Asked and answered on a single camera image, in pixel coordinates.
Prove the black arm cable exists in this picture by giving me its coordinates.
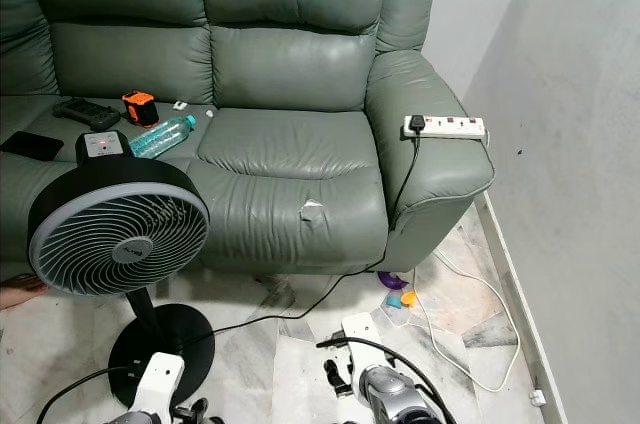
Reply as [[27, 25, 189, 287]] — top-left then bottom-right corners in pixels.
[[38, 364, 151, 424], [315, 334, 461, 424]]

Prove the grey stone skirting board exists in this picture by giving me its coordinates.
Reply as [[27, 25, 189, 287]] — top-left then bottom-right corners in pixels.
[[473, 189, 561, 424]]

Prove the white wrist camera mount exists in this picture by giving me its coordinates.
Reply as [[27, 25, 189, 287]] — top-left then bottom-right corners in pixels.
[[135, 352, 186, 420], [342, 312, 383, 375]]

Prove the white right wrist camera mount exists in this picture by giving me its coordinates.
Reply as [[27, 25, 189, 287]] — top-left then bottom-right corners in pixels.
[[342, 312, 383, 375]]

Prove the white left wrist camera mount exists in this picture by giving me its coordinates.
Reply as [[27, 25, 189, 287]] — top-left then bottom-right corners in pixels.
[[135, 352, 186, 420]]

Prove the clear plastic water bottle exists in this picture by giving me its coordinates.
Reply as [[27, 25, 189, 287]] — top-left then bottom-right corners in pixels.
[[128, 115, 197, 160]]

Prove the black power cable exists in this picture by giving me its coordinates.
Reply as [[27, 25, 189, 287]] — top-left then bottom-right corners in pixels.
[[195, 116, 424, 335]]

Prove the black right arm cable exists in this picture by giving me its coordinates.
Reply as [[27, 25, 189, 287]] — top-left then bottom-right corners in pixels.
[[315, 334, 461, 424]]

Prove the green leather sofa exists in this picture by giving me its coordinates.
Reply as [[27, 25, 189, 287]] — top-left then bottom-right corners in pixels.
[[0, 0, 496, 275]]

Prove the black standing fan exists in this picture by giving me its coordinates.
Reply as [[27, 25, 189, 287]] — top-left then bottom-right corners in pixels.
[[28, 131, 216, 410]]

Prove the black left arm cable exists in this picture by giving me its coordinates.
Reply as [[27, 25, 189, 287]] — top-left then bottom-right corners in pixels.
[[38, 364, 151, 424]]

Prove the person's bare foot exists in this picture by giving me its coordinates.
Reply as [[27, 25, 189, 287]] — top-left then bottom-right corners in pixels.
[[0, 276, 51, 310]]

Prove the white cable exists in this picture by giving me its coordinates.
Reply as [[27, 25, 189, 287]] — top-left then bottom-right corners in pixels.
[[410, 249, 546, 407]]

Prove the white power strip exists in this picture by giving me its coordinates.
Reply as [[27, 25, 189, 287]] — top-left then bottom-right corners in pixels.
[[403, 115, 487, 141]]

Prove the black game controller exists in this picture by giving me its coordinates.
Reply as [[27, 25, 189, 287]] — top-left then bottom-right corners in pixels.
[[52, 97, 123, 131]]

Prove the black phone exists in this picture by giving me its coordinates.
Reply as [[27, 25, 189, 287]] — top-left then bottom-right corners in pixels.
[[1, 131, 65, 162]]

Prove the purple toy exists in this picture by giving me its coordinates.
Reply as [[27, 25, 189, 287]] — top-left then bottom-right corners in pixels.
[[378, 271, 409, 292]]

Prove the orange black small device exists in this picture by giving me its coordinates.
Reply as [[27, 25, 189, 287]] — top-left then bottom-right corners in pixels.
[[122, 90, 159, 127]]

